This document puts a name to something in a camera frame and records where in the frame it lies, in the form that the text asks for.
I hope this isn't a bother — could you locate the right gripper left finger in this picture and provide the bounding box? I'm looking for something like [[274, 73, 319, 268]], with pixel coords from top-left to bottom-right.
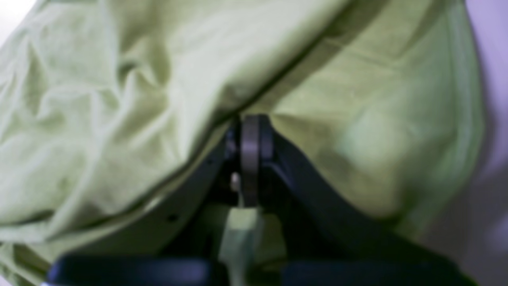
[[47, 115, 261, 286]]

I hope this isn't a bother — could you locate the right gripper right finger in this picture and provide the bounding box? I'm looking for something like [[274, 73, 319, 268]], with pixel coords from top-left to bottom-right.
[[258, 115, 475, 286]]

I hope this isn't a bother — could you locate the green t-shirt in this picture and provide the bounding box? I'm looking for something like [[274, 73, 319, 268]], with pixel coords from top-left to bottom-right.
[[1, 0, 485, 286]]

